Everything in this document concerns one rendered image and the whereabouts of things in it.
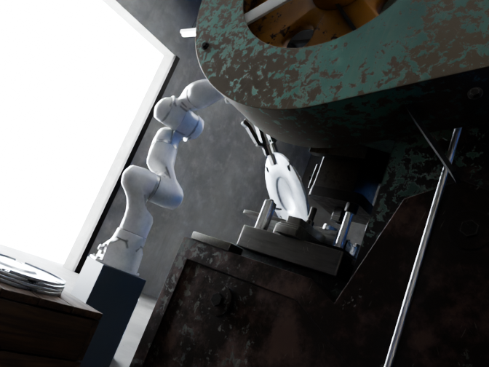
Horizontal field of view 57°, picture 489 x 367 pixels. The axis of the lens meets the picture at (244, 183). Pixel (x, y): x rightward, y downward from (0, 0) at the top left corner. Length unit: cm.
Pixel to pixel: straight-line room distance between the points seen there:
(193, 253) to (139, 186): 57
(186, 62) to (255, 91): 600
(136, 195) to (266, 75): 85
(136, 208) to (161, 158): 23
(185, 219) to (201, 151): 111
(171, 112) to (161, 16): 496
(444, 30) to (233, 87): 47
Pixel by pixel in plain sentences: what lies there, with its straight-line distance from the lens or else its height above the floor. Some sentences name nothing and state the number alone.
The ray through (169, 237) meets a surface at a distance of 716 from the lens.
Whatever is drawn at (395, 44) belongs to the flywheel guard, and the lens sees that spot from 96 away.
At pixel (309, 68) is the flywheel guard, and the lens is 101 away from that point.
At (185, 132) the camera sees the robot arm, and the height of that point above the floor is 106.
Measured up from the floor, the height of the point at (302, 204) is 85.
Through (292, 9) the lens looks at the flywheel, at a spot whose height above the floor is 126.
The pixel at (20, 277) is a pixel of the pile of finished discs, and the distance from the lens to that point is 129.
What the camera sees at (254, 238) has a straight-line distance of 118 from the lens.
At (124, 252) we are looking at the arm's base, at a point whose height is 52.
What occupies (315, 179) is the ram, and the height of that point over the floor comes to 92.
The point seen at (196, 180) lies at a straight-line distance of 732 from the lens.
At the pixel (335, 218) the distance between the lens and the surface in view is 133.
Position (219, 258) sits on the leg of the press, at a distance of 118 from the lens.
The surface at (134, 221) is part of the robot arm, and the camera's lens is 174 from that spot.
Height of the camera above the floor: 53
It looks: 13 degrees up
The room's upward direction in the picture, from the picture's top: 22 degrees clockwise
